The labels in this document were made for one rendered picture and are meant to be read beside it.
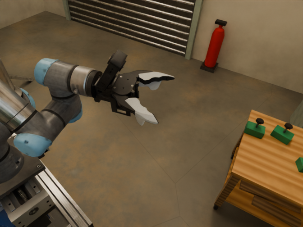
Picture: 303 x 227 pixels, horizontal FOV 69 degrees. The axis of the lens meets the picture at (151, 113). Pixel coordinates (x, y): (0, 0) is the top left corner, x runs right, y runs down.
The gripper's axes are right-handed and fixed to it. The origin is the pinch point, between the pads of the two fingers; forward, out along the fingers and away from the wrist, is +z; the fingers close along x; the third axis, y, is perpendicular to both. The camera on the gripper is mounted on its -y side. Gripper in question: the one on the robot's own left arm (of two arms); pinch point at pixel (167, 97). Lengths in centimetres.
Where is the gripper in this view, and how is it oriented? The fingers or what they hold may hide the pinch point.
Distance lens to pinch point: 52.8
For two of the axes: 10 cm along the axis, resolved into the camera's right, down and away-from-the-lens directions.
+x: -3.0, 7.6, -5.8
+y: -0.2, 6.0, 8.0
